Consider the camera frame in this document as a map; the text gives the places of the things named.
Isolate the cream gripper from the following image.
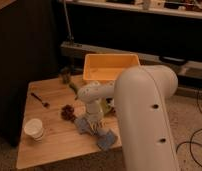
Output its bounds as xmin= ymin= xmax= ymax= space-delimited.
xmin=85 ymin=108 xmax=104 ymax=130

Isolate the blue-grey towel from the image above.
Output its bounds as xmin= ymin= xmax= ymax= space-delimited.
xmin=74 ymin=114 xmax=110 ymax=138

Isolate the white paper cup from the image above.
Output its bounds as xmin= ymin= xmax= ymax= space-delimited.
xmin=24 ymin=118 xmax=44 ymax=141

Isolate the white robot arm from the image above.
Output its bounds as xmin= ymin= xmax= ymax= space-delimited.
xmin=77 ymin=65 xmax=180 ymax=171

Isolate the brown crumbs pile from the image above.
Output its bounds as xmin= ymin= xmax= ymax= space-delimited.
xmin=61 ymin=105 xmax=76 ymax=122

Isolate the blue sponge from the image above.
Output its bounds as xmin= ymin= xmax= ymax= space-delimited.
xmin=97 ymin=130 xmax=117 ymax=151

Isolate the wooden folding table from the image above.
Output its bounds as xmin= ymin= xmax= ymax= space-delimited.
xmin=15 ymin=74 xmax=123 ymax=171

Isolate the yellow plastic bin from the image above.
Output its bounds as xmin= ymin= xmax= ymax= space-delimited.
xmin=83 ymin=54 xmax=140 ymax=82

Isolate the dark small spoon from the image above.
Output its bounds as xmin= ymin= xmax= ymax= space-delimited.
xmin=31 ymin=93 xmax=50 ymax=108

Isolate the metal pole stand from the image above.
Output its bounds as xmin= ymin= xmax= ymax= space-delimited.
xmin=63 ymin=0 xmax=74 ymax=44

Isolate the dark cabinet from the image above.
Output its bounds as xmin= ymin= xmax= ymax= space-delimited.
xmin=0 ymin=0 xmax=58 ymax=146

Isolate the grey floor rail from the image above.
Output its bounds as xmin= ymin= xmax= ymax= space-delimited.
xmin=60 ymin=41 xmax=202 ymax=79

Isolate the black floor cable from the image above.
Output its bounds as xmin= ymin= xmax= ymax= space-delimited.
xmin=174 ymin=86 xmax=202 ymax=171

